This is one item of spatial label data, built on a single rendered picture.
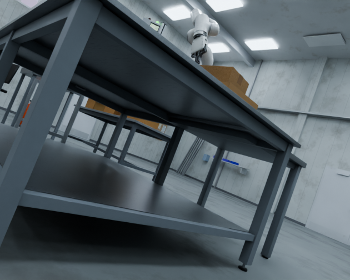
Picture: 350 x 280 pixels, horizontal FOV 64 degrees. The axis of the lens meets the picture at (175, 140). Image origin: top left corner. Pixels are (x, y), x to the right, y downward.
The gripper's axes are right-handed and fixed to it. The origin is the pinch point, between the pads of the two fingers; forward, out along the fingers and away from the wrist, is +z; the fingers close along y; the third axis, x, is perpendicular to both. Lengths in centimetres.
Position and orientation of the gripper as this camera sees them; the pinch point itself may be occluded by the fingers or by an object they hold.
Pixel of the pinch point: (197, 60)
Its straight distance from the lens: 172.0
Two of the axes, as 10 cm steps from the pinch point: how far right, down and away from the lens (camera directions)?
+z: -1.2, 9.4, -3.2
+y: -7.2, 1.4, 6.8
